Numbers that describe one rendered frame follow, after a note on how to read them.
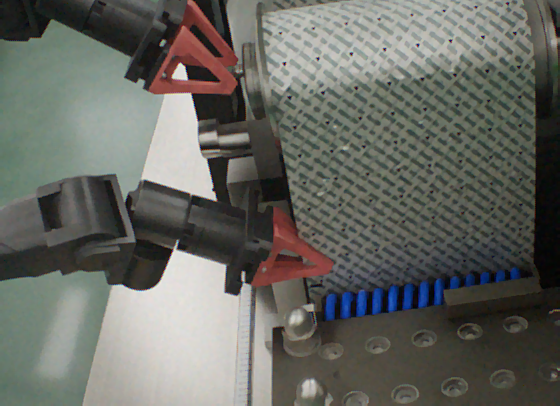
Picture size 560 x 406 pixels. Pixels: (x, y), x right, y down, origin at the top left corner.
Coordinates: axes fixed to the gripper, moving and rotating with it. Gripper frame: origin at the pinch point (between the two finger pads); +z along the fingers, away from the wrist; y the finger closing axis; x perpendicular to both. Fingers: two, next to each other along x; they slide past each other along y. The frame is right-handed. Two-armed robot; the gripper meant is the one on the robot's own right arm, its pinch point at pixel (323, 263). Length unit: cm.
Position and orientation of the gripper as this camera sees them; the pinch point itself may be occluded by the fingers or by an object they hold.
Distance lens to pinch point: 80.0
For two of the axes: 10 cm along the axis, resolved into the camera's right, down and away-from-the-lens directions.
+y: 0.1, 5.4, -8.4
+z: 9.3, 2.9, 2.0
